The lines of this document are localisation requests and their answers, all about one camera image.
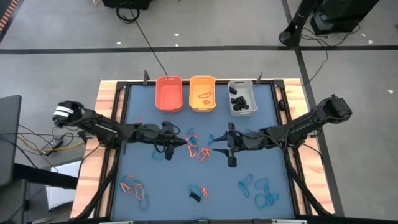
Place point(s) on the orange plastic basket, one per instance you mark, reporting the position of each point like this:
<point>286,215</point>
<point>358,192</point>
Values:
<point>169,96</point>

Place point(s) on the wide black rubber band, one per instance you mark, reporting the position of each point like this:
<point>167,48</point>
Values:
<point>233,90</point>
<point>239,107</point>
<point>234,100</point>
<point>195,197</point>
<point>241,100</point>

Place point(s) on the grey clamp post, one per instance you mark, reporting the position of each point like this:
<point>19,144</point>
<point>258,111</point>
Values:
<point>259,78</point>
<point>145,77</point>

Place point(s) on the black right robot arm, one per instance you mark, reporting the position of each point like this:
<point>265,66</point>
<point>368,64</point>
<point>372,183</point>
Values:
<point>311,123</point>

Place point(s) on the black equipment case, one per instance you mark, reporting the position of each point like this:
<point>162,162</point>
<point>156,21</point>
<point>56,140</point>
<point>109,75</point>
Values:
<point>127,3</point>

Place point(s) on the dark grey flat panel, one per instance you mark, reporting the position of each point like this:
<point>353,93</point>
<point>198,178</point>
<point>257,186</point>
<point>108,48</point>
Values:
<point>9,140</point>

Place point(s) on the black bar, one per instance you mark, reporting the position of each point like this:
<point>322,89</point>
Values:
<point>46,176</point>

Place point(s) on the black power adapter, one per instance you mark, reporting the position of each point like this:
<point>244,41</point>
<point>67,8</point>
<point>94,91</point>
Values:
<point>56,143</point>

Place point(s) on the white plastic basket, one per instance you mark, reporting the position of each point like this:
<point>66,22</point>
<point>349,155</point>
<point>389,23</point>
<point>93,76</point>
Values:
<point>248,93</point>

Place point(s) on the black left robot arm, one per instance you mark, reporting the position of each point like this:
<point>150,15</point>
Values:
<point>99,126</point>

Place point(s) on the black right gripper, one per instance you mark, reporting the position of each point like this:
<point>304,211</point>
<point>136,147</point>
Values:
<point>245,141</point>

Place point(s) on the black orange striped ramp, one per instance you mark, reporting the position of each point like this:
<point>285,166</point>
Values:
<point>6,18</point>

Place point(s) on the black equipment box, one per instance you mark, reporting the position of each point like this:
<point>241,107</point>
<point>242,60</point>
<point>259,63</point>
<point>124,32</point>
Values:
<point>342,15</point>

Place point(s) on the blue table mat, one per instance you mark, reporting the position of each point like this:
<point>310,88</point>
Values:
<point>174,177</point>

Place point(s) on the yellow plastic basket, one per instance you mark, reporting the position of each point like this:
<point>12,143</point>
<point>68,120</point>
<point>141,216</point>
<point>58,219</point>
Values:
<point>196,90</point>

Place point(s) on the white board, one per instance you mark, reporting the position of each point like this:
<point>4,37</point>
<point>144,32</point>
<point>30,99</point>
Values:
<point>62,196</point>

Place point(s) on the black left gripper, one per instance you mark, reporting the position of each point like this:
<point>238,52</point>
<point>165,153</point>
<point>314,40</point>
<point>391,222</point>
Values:
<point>152,133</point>

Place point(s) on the white bracket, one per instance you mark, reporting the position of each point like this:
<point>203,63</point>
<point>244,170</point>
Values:
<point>289,221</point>
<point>116,222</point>

